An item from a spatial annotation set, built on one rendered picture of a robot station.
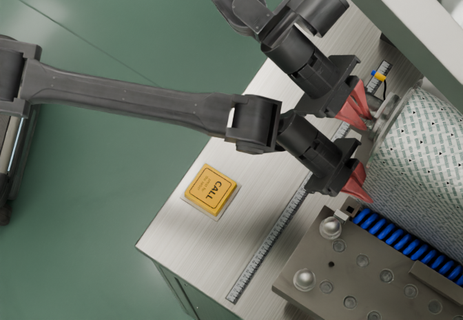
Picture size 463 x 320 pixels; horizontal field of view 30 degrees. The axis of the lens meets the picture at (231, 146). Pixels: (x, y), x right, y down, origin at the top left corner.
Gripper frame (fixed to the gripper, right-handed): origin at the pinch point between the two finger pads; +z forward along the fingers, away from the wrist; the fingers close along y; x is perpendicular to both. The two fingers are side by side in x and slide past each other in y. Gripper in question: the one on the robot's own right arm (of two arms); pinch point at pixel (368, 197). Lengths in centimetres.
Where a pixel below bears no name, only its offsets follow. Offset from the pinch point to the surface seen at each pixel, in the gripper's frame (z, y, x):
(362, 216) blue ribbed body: 1.9, 2.6, -2.0
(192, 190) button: -16.5, 12.1, -26.4
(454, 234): 7.8, 0.3, 14.0
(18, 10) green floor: -55, -23, -156
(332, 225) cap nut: -2.3, 7.3, -0.8
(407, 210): 2.2, 0.3, 8.4
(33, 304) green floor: -3, 47, -126
